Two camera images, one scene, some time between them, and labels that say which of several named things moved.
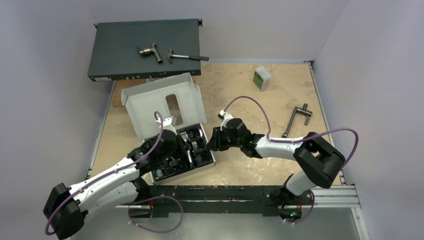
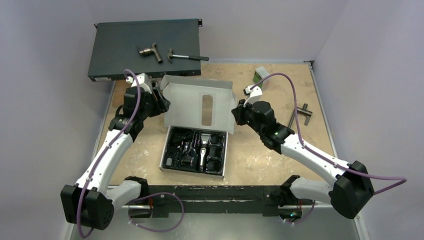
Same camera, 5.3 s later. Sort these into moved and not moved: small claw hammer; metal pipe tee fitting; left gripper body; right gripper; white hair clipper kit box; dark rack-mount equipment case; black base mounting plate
Moved: white hair clipper kit box; left gripper body; right gripper
Not moved: small claw hammer; metal pipe tee fitting; black base mounting plate; dark rack-mount equipment case
